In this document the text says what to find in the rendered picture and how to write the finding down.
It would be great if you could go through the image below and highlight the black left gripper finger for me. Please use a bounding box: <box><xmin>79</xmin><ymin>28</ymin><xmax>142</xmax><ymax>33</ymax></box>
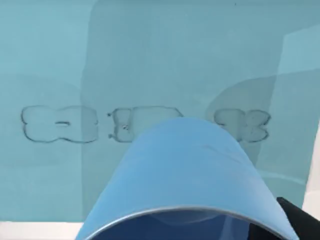
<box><xmin>247</xmin><ymin>196</ymin><xmax>320</xmax><ymax>240</ymax></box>

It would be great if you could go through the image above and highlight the blue cup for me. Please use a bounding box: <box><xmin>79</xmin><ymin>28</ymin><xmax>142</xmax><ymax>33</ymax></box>
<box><xmin>75</xmin><ymin>116</ymin><xmax>305</xmax><ymax>240</ymax></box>

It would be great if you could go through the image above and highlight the light blue rack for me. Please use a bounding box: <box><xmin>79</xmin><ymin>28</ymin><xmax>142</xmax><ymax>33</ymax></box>
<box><xmin>0</xmin><ymin>0</ymin><xmax>320</xmax><ymax>223</ymax></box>

